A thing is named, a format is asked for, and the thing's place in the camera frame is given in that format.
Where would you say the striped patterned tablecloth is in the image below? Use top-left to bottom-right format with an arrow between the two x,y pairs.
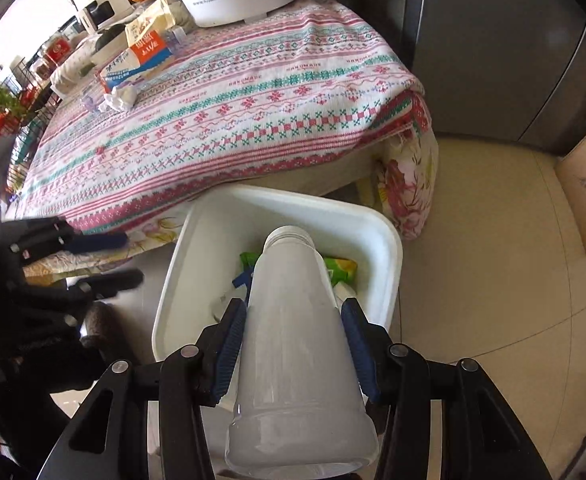
20,0 -> 431,236

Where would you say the orange and white carton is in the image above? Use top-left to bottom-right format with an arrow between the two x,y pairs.
97,30 -> 176,93

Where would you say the red label jar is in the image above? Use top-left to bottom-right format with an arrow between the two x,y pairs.
48,37 -> 74,63

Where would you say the white plastic bin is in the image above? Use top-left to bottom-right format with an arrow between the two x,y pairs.
151,184 -> 404,366

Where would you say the grey refrigerator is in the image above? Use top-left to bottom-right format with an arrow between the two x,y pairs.
343,0 -> 586,156

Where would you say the white plastic bottle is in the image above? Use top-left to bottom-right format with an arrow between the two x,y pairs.
224,225 -> 380,478

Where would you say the green squash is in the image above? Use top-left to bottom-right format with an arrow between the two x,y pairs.
96,27 -> 126,48

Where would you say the beige snack pack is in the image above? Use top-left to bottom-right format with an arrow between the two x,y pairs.
124,0 -> 178,48

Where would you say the clear plastic wrapper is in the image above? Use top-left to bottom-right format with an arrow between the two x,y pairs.
80,80 -> 105,111

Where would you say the white bowl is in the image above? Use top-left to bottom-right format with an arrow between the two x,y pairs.
80,30 -> 129,66

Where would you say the black wire rack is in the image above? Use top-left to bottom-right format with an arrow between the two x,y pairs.
0,55 -> 66,171

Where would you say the blue milk carton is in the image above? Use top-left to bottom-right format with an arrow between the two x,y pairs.
230,269 -> 256,306

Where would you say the white tissue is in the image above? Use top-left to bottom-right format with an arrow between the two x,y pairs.
97,84 -> 139,113

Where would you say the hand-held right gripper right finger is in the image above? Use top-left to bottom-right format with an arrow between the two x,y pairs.
340,298 -> 554,480

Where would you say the green snack bag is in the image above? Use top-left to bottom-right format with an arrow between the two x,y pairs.
239,251 -> 359,291

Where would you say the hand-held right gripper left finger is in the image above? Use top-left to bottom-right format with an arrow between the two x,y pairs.
36,299 -> 249,480

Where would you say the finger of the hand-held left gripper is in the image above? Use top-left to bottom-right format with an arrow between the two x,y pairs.
48,268 -> 145,306
10,217 -> 129,261

